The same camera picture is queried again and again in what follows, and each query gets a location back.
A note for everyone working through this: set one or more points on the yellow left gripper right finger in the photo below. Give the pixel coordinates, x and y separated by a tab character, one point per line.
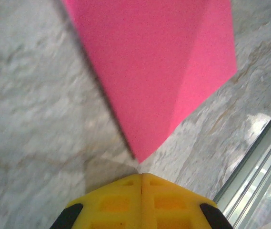
171	207

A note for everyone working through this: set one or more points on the pink paper sheet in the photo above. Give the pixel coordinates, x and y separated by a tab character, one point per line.
144	71

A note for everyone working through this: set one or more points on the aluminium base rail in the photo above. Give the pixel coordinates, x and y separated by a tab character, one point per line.
256	174

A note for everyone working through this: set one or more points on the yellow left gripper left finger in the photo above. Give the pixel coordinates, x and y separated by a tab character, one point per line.
111	207

